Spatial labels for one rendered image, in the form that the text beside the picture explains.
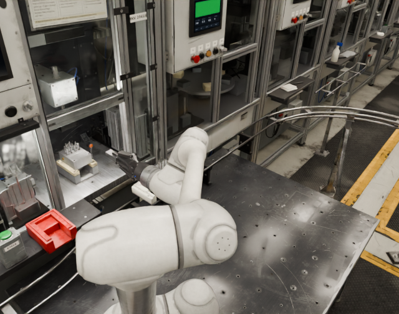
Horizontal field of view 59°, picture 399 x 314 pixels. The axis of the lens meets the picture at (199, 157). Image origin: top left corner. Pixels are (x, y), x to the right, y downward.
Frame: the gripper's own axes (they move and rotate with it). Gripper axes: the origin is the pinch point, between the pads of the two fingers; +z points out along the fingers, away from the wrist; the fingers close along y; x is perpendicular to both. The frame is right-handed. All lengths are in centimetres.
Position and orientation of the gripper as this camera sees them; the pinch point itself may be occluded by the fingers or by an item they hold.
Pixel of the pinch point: (113, 154)
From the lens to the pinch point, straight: 149.6
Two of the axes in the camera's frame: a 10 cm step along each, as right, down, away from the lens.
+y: 0.4, -8.3, -5.5
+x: -6.4, 4.0, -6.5
